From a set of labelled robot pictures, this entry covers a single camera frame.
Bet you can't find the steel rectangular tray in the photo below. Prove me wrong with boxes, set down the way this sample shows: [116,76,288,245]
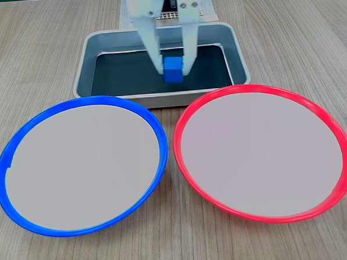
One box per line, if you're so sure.
[69,20,253,113]

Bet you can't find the black tray mat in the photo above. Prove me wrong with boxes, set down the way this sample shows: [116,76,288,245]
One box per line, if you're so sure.
[88,44,235,98]

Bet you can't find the pale grey base sheet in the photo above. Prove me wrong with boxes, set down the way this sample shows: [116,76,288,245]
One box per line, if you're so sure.
[117,0,220,31]

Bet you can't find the red-rimmed round white plate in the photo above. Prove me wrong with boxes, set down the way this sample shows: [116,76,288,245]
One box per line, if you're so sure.
[170,79,347,229]

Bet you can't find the small blue cube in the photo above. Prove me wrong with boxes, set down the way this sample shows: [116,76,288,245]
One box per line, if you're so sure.
[163,56,185,84]

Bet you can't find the blue-rimmed round white plate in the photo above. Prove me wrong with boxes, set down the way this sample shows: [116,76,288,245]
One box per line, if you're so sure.
[0,91,173,241]

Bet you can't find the pale perforated base plate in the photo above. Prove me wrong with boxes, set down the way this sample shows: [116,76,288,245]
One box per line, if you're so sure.
[154,4,207,22]

